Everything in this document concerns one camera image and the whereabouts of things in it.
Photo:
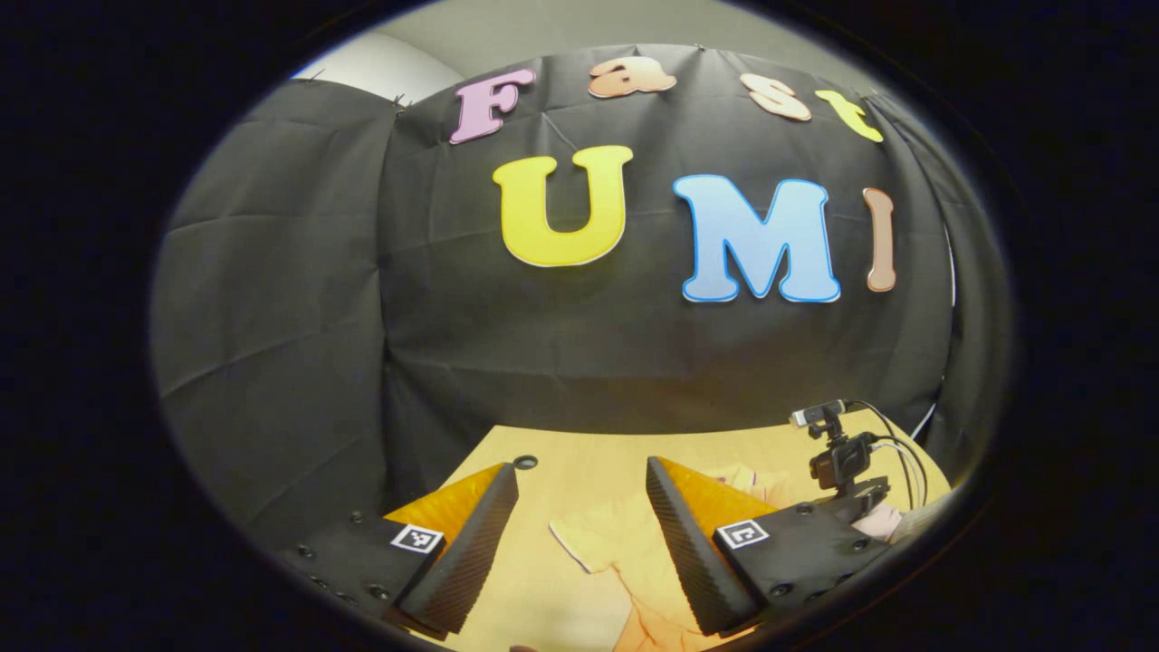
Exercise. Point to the black table grommet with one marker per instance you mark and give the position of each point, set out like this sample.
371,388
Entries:
524,462

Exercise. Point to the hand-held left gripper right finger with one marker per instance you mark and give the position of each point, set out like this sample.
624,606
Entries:
688,552

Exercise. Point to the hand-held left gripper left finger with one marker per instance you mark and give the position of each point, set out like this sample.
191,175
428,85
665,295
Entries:
466,552

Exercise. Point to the black backdrop cloth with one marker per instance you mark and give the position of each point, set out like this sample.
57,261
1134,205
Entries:
453,344

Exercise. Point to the orange T-shirt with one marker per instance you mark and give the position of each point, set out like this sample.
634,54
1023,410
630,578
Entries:
616,543

